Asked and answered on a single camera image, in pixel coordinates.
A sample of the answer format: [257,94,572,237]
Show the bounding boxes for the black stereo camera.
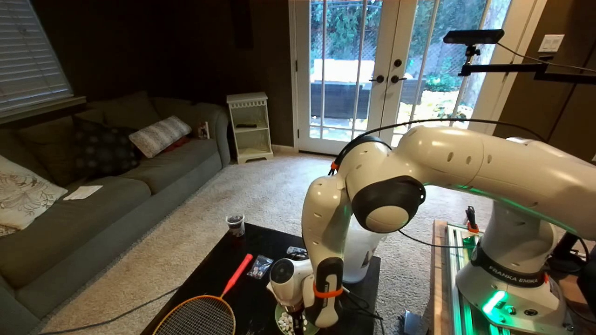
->
[442,27,507,46]

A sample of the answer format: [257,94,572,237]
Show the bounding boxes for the small red black clamp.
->
[464,204,479,234]

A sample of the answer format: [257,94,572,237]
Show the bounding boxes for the small grey blue object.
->
[397,306,432,335]

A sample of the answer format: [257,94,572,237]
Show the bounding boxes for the white striped pillow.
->
[127,113,194,159]

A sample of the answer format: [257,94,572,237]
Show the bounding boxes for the white light switch plate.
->
[537,31,568,55]

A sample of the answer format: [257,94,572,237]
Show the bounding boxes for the dark patterned pillow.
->
[71,115,144,182]

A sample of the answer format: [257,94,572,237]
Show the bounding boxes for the small white shelf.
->
[225,90,276,165]

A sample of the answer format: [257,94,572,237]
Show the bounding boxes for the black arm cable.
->
[328,116,548,249]

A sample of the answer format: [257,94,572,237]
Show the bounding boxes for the white french door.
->
[388,0,518,146]
[289,0,389,155]

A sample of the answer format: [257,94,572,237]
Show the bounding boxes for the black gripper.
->
[285,301,313,335]

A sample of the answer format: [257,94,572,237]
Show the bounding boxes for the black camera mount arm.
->
[456,42,596,85]

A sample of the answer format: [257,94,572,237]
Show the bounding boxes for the white window blinds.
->
[0,0,75,118]

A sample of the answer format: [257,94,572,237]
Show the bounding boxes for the thin black floor cable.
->
[37,284,183,335]

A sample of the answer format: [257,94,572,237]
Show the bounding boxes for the black coffee table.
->
[140,221,382,335]

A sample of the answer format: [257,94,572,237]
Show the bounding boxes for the green plastic bowl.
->
[274,299,324,335]

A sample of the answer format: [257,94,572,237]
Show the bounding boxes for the pile of white seeds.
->
[276,308,296,335]

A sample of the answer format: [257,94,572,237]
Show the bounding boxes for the small metal can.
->
[224,211,248,239]

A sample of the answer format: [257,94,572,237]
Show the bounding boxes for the white paper sheet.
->
[62,183,104,202]

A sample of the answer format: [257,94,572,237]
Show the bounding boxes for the clear plastic packet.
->
[246,252,276,280]

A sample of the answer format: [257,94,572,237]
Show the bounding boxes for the aluminium rail frame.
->
[445,222,499,335]

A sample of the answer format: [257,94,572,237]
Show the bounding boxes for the badminton racket red handle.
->
[151,250,257,335]

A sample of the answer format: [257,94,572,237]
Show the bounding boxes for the grey fabric sofa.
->
[0,90,233,335]

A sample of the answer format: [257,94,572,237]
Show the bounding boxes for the wooden robot platform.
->
[428,217,596,335]

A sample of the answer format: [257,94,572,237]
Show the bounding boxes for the cream floral pillow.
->
[0,154,69,237]

